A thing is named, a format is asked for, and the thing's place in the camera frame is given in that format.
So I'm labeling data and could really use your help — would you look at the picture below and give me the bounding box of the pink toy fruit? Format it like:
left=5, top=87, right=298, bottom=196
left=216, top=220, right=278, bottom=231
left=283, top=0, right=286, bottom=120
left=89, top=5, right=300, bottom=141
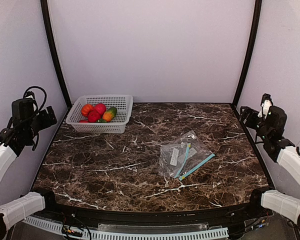
left=94, top=103, right=107, bottom=116

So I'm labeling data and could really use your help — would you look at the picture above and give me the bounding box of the black front frame rail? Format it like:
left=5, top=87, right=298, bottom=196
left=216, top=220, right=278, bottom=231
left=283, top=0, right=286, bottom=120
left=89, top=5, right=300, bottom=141
left=34, top=203, right=254, bottom=227

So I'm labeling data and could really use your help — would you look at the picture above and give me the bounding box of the clear zip bag blue zipper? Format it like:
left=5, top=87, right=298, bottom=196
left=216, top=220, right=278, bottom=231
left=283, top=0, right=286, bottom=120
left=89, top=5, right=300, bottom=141
left=177, top=130, right=215, bottom=181

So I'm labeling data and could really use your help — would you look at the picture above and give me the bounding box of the red toy pepper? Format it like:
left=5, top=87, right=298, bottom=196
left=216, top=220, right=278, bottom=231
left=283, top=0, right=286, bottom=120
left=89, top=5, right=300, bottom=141
left=79, top=119, right=89, bottom=123

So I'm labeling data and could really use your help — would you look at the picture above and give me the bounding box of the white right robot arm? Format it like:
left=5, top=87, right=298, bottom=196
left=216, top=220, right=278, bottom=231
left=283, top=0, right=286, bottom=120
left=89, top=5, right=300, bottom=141
left=239, top=93, right=300, bottom=232

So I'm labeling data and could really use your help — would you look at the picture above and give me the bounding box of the white slotted cable duct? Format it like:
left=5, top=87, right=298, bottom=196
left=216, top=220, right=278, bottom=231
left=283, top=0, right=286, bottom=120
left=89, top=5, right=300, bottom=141
left=23, top=216, right=229, bottom=240

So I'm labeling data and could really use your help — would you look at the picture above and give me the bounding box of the red toy apple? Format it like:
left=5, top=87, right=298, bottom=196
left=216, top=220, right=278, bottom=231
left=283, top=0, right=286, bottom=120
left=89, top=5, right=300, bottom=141
left=87, top=110, right=102, bottom=123

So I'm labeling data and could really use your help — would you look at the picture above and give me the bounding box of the left black frame post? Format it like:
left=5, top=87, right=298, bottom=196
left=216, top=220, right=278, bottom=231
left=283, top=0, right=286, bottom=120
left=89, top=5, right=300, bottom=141
left=40, top=0, right=72, bottom=110

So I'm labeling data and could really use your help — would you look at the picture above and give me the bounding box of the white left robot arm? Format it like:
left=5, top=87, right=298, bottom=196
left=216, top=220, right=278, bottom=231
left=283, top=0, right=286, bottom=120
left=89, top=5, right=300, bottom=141
left=0, top=86, right=58, bottom=240

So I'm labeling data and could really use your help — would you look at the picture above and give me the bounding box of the black frame post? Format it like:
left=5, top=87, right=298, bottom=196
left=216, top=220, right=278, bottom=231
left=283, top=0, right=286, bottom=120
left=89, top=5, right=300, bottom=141
left=232, top=0, right=263, bottom=108
left=40, top=0, right=72, bottom=110

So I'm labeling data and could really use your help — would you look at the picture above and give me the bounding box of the orange green toy mango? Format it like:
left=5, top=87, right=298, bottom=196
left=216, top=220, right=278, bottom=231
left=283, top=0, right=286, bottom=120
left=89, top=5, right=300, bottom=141
left=102, top=107, right=118, bottom=122

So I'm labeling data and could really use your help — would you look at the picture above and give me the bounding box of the clear zip bag yellow slider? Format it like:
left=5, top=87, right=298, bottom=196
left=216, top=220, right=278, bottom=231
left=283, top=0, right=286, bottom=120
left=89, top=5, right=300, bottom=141
left=159, top=142, right=191, bottom=178

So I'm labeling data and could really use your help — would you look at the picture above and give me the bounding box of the orange toy pumpkin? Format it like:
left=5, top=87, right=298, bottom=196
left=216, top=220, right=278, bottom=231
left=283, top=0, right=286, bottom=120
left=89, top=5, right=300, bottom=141
left=81, top=104, right=94, bottom=117

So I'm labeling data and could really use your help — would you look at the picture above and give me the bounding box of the green toy avocado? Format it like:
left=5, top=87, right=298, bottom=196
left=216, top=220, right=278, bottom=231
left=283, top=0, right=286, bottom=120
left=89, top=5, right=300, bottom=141
left=97, top=118, right=107, bottom=123

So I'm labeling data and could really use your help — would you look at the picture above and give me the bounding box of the right black frame post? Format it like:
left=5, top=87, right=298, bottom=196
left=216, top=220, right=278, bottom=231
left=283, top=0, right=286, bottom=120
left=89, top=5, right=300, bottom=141
left=232, top=0, right=263, bottom=108

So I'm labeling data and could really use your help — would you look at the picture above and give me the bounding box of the white perforated plastic basket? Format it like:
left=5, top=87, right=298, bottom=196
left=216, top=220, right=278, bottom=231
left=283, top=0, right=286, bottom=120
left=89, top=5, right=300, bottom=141
left=65, top=94, right=134, bottom=134

